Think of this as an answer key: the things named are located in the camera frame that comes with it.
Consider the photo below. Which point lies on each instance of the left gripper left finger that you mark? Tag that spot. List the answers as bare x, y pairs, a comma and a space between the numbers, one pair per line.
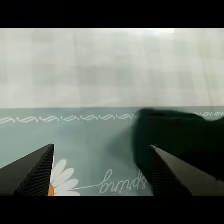
31, 173

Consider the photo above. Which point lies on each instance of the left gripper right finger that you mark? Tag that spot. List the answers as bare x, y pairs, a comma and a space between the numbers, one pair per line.
176, 178

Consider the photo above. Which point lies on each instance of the dark green T-shirt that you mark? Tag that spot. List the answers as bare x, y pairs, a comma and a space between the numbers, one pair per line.
180, 133

